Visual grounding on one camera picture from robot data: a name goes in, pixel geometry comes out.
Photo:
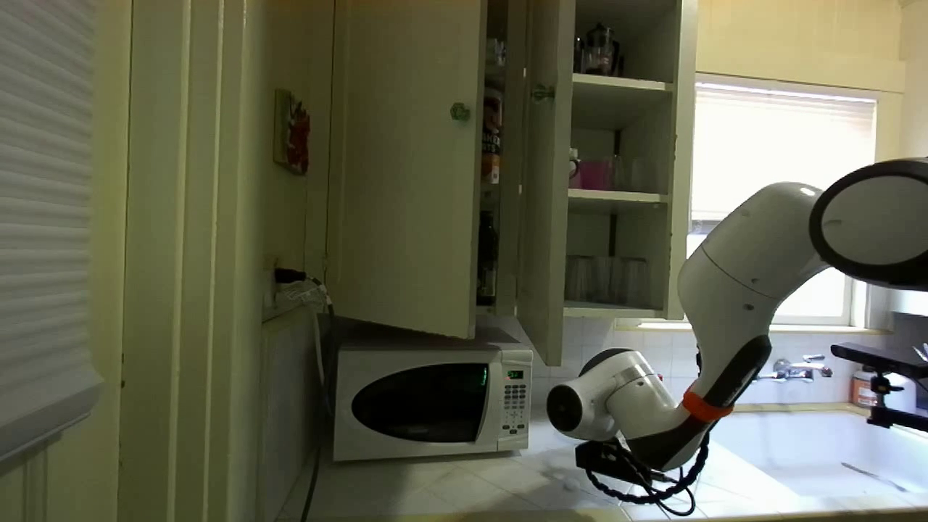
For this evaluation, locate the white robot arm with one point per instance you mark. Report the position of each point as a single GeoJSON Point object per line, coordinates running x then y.
{"type": "Point", "coordinates": [870, 225]}

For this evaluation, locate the green cabinet door knob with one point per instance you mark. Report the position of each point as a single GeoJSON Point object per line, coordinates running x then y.
{"type": "Point", "coordinates": [459, 111]}

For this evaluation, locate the open upper cabinet door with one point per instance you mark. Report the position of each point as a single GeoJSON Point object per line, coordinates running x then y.
{"type": "Point", "coordinates": [404, 171]}

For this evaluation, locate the pink item on shelf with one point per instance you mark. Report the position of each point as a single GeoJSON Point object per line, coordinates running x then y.
{"type": "Point", "coordinates": [591, 174]}

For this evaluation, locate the white microwave oven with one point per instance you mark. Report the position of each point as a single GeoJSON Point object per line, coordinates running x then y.
{"type": "Point", "coordinates": [423, 396]}

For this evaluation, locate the glass cups on shelf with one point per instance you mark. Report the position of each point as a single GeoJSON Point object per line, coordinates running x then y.
{"type": "Point", "coordinates": [601, 280]}

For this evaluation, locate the metal kettle on top shelf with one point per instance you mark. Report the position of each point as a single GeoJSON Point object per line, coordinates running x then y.
{"type": "Point", "coordinates": [597, 51]}

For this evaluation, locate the sink faucet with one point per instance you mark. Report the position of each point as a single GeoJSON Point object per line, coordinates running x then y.
{"type": "Point", "coordinates": [800, 370]}

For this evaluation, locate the white window blind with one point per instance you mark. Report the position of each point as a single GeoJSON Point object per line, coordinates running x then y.
{"type": "Point", "coordinates": [48, 382]}

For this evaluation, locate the upper wall cabinet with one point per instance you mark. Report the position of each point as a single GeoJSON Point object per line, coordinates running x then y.
{"type": "Point", "coordinates": [543, 118]}

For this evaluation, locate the red wall picture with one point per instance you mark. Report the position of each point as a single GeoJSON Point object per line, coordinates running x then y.
{"type": "Point", "coordinates": [290, 132]}

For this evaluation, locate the black camera on stand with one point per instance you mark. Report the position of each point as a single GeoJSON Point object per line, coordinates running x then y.
{"type": "Point", "coordinates": [881, 364]}

